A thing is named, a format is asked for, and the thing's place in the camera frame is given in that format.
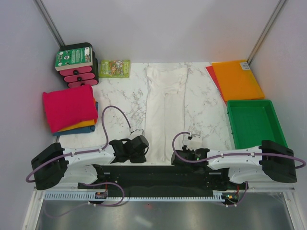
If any white t shirt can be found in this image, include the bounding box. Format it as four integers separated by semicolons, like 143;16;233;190
145;67;188;164

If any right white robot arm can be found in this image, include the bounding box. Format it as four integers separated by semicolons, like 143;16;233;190
171;140;297;189

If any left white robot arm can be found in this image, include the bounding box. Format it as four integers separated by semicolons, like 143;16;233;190
26;135;149;190

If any blue folded t shirt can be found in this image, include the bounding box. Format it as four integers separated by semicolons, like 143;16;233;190
44;95;98;136

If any yellow folded t shirt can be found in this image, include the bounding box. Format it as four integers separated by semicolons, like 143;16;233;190
59;119;97;132

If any green plastic tray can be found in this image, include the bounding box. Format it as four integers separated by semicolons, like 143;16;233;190
227;99;287;149

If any pink folded t shirt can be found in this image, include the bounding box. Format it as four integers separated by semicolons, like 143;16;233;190
42;85;98;133

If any lime green picture book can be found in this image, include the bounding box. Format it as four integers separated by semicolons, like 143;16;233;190
99;60;131;78

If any red plastic board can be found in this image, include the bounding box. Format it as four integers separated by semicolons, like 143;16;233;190
206;66;227;104

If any black pink drawer unit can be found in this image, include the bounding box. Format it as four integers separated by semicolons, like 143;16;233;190
57;42;99;88

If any orange plastic board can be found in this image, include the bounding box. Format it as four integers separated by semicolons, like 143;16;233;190
212;60;265;102

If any green book on drawers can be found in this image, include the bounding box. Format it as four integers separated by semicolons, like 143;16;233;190
55;46;93;71

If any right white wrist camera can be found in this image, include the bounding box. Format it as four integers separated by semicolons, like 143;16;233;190
183;133;202;151

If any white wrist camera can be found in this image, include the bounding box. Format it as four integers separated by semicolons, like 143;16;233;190
130;129;144;139
183;133;202;151

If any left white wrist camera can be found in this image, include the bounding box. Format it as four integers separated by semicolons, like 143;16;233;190
130;129;144;139

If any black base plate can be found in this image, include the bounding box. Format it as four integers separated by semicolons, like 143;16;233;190
78;165;247;196

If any white slotted cable duct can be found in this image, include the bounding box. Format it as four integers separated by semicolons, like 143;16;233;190
44;191;238;202

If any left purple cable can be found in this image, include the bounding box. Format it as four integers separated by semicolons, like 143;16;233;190
25;105;132;219

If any aluminium rail frame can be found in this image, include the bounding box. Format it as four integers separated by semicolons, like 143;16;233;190
23;184;307;230

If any left aluminium corner post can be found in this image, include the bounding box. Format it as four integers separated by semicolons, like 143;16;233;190
33;0;65;46

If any aluminium corner post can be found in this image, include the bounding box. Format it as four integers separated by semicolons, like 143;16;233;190
247;0;288;65
33;0;65;46

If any right aluminium corner post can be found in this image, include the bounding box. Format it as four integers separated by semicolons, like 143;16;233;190
247;0;288;65

